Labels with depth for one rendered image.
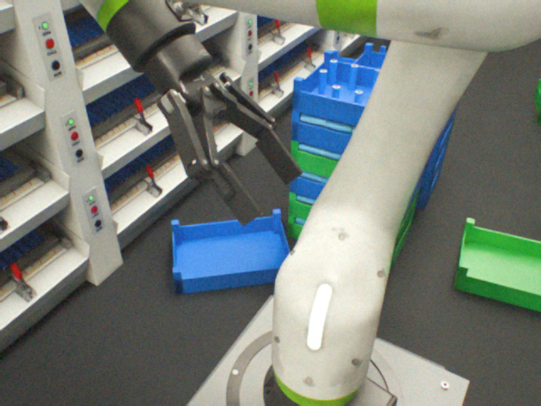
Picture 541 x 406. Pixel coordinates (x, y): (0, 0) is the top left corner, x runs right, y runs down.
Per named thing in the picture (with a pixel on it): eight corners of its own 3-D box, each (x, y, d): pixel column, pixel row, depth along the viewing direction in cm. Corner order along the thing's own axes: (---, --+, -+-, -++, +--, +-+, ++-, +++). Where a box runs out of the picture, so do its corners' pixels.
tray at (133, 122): (237, 86, 163) (250, 50, 153) (99, 183, 122) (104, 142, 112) (188, 52, 166) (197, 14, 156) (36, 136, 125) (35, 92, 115)
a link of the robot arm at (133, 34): (135, 38, 67) (88, 46, 59) (192, -25, 61) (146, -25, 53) (163, 75, 68) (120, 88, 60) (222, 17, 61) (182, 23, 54)
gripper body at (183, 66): (168, 35, 55) (220, 106, 56) (206, 29, 62) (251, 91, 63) (128, 77, 59) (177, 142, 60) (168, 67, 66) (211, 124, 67)
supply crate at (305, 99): (439, 103, 124) (446, 72, 119) (418, 142, 110) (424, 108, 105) (325, 78, 135) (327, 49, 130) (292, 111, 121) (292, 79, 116)
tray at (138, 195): (240, 139, 176) (251, 110, 166) (114, 244, 134) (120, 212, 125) (193, 107, 179) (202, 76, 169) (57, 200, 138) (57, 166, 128)
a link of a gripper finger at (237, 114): (192, 106, 63) (192, 98, 63) (257, 145, 70) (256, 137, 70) (213, 87, 61) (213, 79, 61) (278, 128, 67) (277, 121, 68)
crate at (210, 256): (279, 229, 148) (279, 208, 143) (293, 281, 132) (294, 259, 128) (174, 241, 144) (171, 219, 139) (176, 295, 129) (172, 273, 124)
